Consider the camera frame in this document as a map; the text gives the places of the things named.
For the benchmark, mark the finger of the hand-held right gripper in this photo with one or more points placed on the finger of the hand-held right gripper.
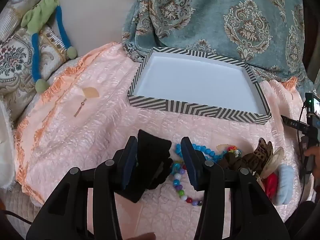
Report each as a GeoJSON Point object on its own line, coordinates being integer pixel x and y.
{"type": "Point", "coordinates": [292, 123]}

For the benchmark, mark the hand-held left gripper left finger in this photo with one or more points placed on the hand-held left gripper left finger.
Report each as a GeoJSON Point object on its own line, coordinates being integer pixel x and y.
{"type": "Point", "coordinates": [130, 162]}

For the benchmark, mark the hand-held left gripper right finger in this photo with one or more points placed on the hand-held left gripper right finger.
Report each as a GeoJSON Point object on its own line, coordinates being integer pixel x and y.
{"type": "Point", "coordinates": [190, 162]}

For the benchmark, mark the black bow scrunchie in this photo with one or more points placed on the black bow scrunchie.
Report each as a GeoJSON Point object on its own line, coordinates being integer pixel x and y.
{"type": "Point", "coordinates": [152, 155]}

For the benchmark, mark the striped shallow box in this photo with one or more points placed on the striped shallow box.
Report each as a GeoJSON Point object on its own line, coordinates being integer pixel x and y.
{"type": "Point", "coordinates": [190, 80]}

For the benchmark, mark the person's right hand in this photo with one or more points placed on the person's right hand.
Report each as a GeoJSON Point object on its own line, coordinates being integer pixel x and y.
{"type": "Point", "coordinates": [313, 152]}

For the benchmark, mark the brown patterned scrunchie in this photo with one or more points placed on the brown patterned scrunchie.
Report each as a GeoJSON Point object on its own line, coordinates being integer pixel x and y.
{"type": "Point", "coordinates": [231, 163]}

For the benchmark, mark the colourful bead tassel ornament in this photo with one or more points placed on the colourful bead tassel ornament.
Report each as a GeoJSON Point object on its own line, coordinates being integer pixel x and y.
{"type": "Point", "coordinates": [232, 150]}

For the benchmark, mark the pink quilted blanket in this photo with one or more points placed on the pink quilted blanket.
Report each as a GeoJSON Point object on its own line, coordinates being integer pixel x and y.
{"type": "Point", "coordinates": [87, 130]}

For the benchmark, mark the light blue fluffy scrunchie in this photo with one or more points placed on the light blue fluffy scrunchie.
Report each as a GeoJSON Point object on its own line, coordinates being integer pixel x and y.
{"type": "Point", "coordinates": [285, 185]}

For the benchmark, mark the red scrunchie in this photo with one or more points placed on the red scrunchie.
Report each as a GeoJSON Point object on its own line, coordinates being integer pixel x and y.
{"type": "Point", "coordinates": [272, 185]}

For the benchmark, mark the white fluffy cloth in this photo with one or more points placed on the white fluffy cloth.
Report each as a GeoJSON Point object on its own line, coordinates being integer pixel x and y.
{"type": "Point", "coordinates": [6, 150]}

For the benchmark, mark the floral embroidered cushion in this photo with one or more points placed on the floral embroidered cushion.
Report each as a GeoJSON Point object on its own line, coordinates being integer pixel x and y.
{"type": "Point", "coordinates": [17, 65]}

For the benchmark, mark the green and blue plush toy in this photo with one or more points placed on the green and blue plush toy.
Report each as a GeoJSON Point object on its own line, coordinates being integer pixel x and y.
{"type": "Point", "coordinates": [40, 20]}

